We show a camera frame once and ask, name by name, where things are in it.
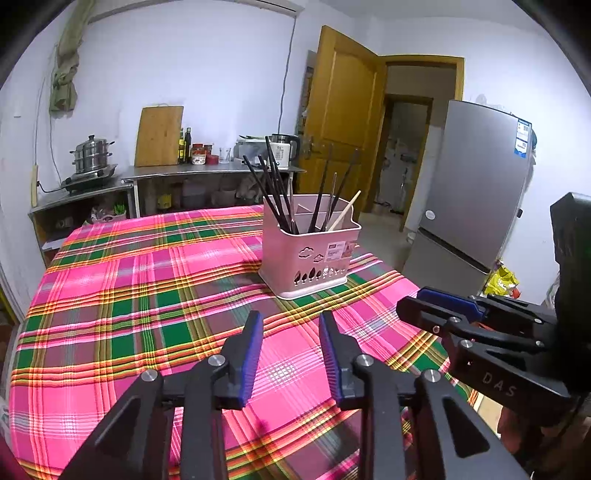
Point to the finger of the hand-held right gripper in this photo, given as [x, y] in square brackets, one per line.
[415, 314]
[443, 295]

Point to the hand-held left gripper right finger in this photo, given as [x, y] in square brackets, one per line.
[330, 355]

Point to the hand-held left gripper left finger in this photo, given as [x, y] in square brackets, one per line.
[251, 355]

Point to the pink plastic utensil basket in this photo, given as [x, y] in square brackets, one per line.
[295, 258]

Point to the light wooden chopstick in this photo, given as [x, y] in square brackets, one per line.
[346, 210]

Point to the grey chopstick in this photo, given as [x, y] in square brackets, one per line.
[330, 194]

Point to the yellow plastic bag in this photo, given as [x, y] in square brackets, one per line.
[501, 281]

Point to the grey refrigerator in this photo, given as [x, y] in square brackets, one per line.
[471, 184]

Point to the pink plaid tablecloth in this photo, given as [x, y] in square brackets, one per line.
[138, 300]

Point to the yellow oil jug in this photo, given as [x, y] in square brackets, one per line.
[165, 201]

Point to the tall steel counter table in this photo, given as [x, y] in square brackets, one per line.
[184, 170]

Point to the red tin can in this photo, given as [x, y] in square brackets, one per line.
[213, 160]

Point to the clear drinking glass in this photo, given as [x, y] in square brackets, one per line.
[225, 156]

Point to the white electric kettle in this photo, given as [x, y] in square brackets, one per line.
[282, 152]

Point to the red lid sauce jar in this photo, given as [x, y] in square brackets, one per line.
[198, 157]

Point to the yellow wooden door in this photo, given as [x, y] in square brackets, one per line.
[341, 115]

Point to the yellow oil bottle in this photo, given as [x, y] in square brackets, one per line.
[181, 150]

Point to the dark sauce bottle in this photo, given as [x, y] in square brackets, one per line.
[188, 147]

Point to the wooden cutting board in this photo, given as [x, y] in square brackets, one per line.
[159, 136]

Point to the low steel side table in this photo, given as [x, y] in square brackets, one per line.
[69, 201]

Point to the black induction cooker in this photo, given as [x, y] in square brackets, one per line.
[87, 180]

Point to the stainless steel steamer pot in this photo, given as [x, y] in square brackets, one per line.
[92, 157]

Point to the yellow power strip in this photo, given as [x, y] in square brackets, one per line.
[34, 184]

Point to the green hanging cloth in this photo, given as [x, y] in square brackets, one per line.
[64, 74]

